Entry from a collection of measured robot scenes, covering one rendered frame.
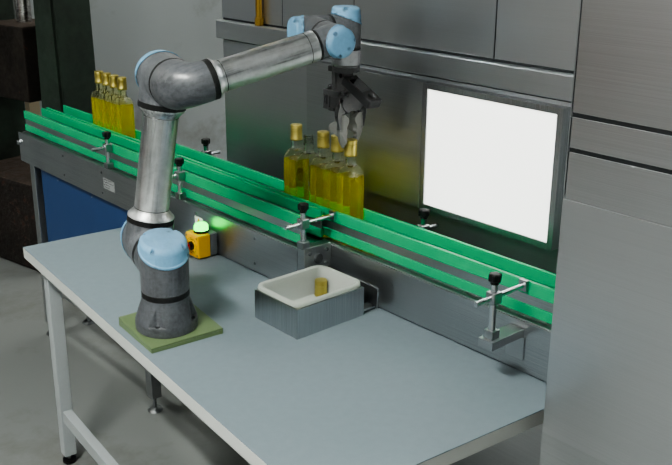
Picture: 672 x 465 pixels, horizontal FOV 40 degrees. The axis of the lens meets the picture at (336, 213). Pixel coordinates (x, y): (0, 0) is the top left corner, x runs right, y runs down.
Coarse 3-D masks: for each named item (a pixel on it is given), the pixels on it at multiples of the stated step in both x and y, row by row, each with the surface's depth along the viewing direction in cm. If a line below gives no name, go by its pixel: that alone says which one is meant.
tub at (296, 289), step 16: (304, 272) 241; (320, 272) 244; (336, 272) 240; (272, 288) 234; (288, 288) 238; (304, 288) 242; (336, 288) 240; (352, 288) 231; (288, 304) 222; (304, 304) 221
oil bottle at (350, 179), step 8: (344, 168) 244; (352, 168) 243; (360, 168) 245; (344, 176) 244; (352, 176) 243; (360, 176) 245; (344, 184) 245; (352, 184) 244; (360, 184) 246; (344, 192) 245; (352, 192) 245; (360, 192) 247; (344, 200) 246; (352, 200) 245; (360, 200) 247; (344, 208) 247; (352, 208) 246; (360, 208) 248; (352, 216) 247; (360, 216) 249
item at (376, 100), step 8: (344, 80) 237; (352, 80) 237; (360, 80) 238; (352, 88) 235; (360, 88) 235; (368, 88) 236; (360, 96) 234; (368, 96) 233; (376, 96) 234; (368, 104) 232; (376, 104) 234
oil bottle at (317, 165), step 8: (312, 160) 254; (320, 160) 252; (328, 160) 252; (312, 168) 254; (320, 168) 252; (312, 176) 255; (320, 176) 252; (312, 184) 256; (320, 184) 253; (312, 192) 256; (320, 192) 254; (312, 200) 257; (320, 200) 254
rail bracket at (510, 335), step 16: (496, 272) 195; (496, 288) 195; (512, 288) 200; (528, 288) 202; (480, 304) 193; (496, 304) 196; (480, 336) 200; (496, 336) 198; (512, 336) 201; (512, 352) 207
